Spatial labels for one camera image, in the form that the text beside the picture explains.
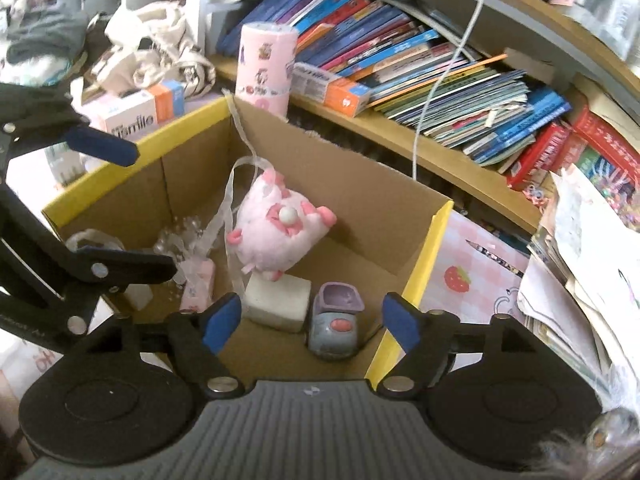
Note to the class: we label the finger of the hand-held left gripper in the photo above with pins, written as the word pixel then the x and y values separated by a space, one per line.
pixel 130 267
pixel 100 146

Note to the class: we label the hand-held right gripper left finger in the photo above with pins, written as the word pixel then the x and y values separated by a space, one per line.
pixel 222 322

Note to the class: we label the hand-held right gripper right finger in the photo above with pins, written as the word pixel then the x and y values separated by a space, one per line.
pixel 400 320

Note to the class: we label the small pink case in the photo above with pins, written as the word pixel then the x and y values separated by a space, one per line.
pixel 197 285

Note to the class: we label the pearl ribbon hair accessory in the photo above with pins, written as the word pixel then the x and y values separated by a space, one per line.
pixel 177 240

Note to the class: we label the white foam block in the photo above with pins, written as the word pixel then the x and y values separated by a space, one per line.
pixel 277 302

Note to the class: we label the small blue toy car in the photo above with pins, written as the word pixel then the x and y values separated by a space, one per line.
pixel 332 330

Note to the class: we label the pink plush pig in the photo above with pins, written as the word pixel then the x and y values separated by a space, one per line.
pixel 270 235

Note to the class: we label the yellow cardboard box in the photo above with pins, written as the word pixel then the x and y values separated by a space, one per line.
pixel 360 225

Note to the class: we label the pink checked desktop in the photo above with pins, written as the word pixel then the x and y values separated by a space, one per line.
pixel 475 255

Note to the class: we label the white orange medicine box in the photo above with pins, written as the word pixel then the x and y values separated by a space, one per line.
pixel 130 112

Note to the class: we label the patterned pencil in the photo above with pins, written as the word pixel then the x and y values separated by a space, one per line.
pixel 492 256

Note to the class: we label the beige cloth bag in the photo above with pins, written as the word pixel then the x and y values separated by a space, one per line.
pixel 150 45

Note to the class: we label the grey cloth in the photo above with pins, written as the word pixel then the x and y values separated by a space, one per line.
pixel 45 35

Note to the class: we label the bookshelf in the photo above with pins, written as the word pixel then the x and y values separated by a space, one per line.
pixel 197 5

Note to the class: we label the stack of papers and booklets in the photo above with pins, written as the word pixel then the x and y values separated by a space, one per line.
pixel 575 270

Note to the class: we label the pink cylindrical container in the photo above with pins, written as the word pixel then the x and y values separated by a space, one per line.
pixel 265 65

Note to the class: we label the flat white orange box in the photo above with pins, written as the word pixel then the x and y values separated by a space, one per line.
pixel 325 85

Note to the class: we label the red boxed books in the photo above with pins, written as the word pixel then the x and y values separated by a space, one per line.
pixel 600 160

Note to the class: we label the row of children's books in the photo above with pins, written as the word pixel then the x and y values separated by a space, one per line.
pixel 400 60

